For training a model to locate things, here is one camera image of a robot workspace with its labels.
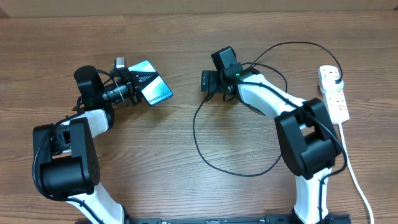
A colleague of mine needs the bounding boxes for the Samsung Galaxy smartphone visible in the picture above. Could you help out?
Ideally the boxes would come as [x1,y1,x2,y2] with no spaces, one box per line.
[128,60,173,106]

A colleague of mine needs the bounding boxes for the black USB charging cable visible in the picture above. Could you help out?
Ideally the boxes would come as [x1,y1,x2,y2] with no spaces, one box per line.
[192,41,344,177]

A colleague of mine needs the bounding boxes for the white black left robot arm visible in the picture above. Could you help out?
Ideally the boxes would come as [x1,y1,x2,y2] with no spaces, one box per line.
[32,60,173,223]

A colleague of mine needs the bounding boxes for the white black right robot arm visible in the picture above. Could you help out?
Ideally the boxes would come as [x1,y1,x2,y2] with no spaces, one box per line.
[201,47,343,223]

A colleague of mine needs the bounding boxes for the white charger plug adapter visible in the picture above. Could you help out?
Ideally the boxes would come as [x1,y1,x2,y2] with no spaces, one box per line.
[319,77,344,93]

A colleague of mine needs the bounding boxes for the white power strip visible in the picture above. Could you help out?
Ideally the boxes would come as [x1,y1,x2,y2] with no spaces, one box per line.
[318,65,349,124]

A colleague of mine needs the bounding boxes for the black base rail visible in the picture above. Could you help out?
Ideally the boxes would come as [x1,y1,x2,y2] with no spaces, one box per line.
[124,213,351,224]

